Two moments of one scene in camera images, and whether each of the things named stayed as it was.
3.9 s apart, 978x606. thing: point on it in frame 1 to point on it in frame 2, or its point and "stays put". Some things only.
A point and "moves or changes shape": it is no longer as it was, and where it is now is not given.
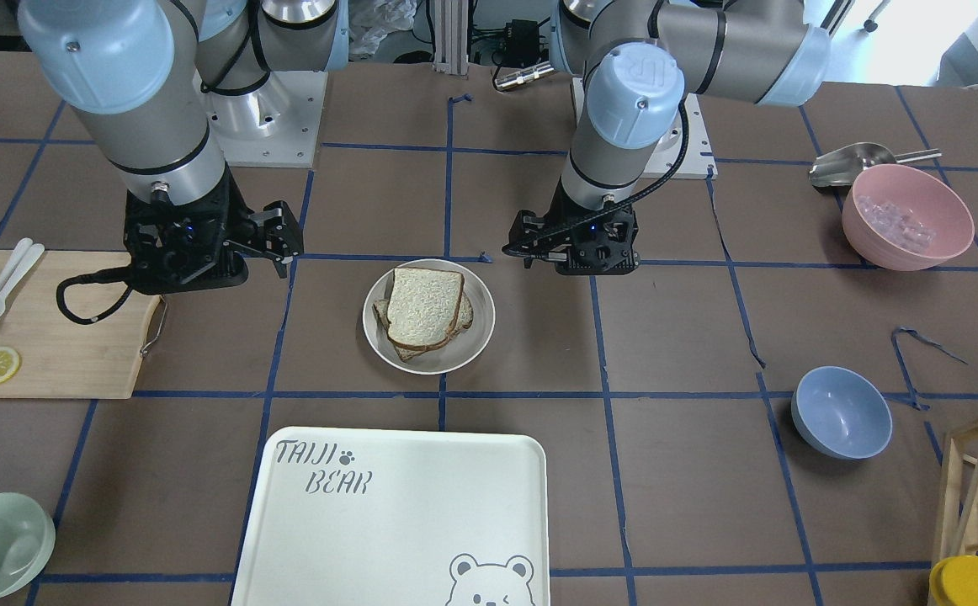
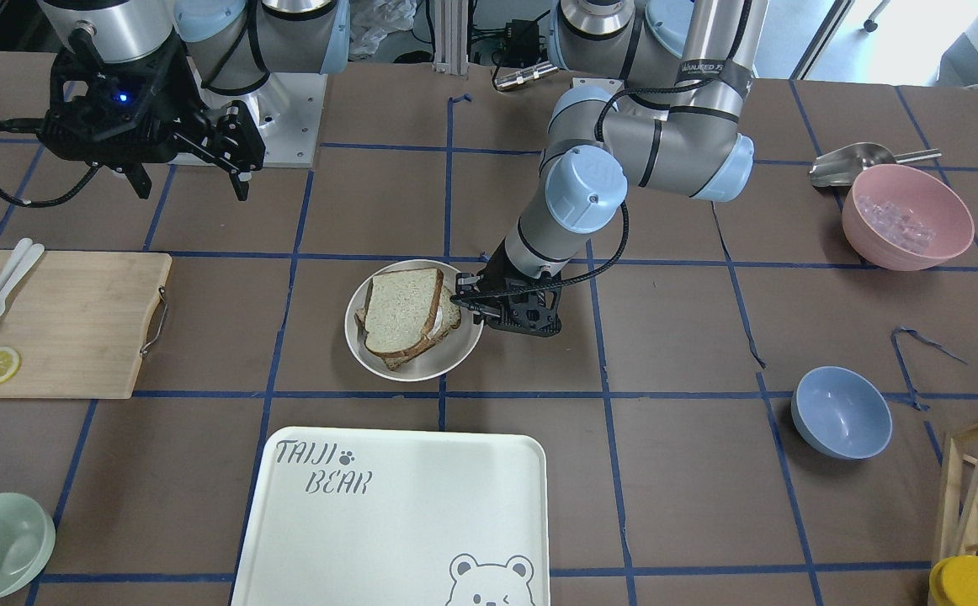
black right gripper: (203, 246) to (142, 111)
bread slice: (422, 305) moves or changes shape
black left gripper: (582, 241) to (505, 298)
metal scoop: (842, 166) stays put
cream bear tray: (397, 517) stays put
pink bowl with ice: (905, 218) stays put
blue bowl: (839, 412) stays put
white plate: (452, 354) moves or changes shape
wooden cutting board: (74, 321) stays put
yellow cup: (964, 580) stays put
